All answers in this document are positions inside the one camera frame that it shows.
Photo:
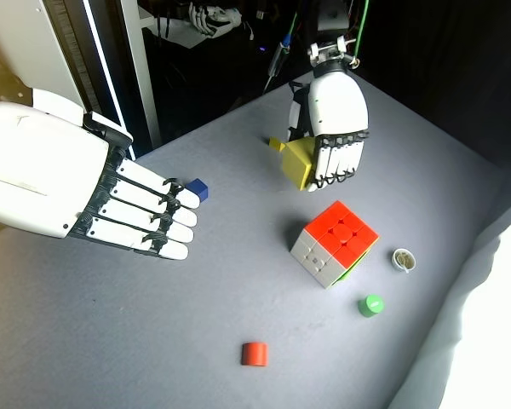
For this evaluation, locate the Rubik's cube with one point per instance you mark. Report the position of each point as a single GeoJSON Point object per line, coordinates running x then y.
{"type": "Point", "coordinates": [336, 238]}

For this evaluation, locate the green cylinder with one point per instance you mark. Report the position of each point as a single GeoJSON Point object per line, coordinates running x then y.
{"type": "Point", "coordinates": [371, 306]}

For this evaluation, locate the white cabinet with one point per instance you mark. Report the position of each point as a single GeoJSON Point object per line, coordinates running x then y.
{"type": "Point", "coordinates": [25, 47]}

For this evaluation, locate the white sheet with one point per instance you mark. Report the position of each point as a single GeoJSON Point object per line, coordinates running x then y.
{"type": "Point", "coordinates": [489, 319]}

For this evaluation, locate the small yellow wedge piece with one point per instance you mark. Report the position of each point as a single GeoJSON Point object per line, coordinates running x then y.
{"type": "Point", "coordinates": [277, 144]}

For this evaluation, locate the grey table cloth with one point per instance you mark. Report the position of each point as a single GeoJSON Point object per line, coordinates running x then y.
{"type": "Point", "coordinates": [153, 319]}

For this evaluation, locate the yellow cube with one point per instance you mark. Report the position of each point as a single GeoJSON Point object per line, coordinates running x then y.
{"type": "Point", "coordinates": [298, 164]}

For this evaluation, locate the spare white robot hand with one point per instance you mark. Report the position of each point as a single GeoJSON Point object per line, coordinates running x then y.
{"type": "Point", "coordinates": [215, 19]}

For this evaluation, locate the red cylinder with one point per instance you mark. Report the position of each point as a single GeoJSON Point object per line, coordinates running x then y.
{"type": "Point", "coordinates": [254, 354]}

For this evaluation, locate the small white filled cup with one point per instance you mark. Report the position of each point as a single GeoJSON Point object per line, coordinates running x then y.
{"type": "Point", "coordinates": [404, 260]}

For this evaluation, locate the small blue cube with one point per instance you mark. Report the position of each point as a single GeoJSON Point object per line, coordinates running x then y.
{"type": "Point", "coordinates": [198, 188]}

